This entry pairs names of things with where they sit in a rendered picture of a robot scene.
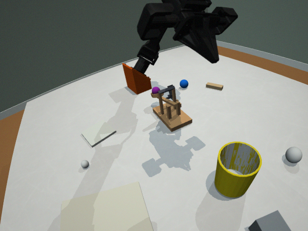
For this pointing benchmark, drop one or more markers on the yellow open cylinder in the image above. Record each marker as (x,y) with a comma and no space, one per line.
(237,165)

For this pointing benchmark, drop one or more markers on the purple ball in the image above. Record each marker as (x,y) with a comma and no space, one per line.
(155,90)

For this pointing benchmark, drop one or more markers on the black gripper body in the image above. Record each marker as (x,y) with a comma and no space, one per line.
(172,13)

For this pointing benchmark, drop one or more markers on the grey ball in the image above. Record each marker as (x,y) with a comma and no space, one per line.
(293,155)
(85,164)

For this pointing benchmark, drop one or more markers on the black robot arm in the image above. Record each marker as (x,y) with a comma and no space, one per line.
(148,53)

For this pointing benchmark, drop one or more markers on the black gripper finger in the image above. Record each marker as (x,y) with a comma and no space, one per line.
(192,34)
(209,26)

